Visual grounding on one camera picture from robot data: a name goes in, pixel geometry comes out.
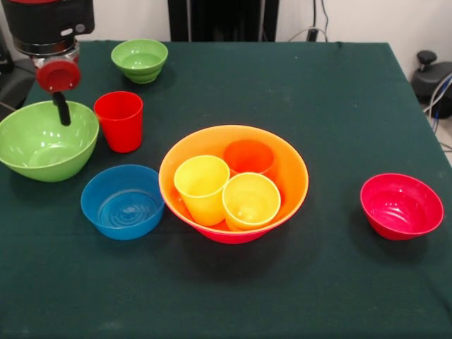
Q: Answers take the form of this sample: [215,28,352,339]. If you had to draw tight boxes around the large orange bowl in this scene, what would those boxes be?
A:
[158,124,310,235]

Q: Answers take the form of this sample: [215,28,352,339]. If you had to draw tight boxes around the black equipment base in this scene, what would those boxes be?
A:
[411,50,452,105]

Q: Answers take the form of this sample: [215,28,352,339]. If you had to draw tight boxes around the blue and white cables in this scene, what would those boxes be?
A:
[422,72,452,121]

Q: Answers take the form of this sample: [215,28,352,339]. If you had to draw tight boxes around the black cabinet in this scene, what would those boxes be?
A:
[168,0,280,42]

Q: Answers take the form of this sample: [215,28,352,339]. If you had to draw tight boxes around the black chair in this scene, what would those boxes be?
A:
[0,35,38,111]

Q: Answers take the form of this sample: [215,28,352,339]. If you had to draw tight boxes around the small green bowl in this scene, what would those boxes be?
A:
[110,38,169,85]

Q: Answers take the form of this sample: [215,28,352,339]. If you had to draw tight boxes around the red cup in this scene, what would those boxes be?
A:
[93,90,144,154]

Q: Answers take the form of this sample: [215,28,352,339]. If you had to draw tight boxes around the white cable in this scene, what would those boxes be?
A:
[287,26,329,42]

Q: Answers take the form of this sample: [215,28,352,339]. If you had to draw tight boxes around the blue bowl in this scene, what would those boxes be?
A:
[81,164,166,242]

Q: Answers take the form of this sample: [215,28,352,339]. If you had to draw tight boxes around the red bowl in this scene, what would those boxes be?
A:
[359,172,445,242]

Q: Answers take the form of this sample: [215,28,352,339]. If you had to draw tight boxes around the dark green tablecloth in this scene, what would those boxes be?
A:
[0,40,452,339]

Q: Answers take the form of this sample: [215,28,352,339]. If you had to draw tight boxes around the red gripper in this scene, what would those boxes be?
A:
[35,59,83,127]

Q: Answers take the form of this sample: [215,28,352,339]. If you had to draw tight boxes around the orange cup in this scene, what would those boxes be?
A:
[222,138,275,177]

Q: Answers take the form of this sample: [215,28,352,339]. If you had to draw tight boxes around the large green bowl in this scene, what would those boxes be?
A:
[0,100,100,184]

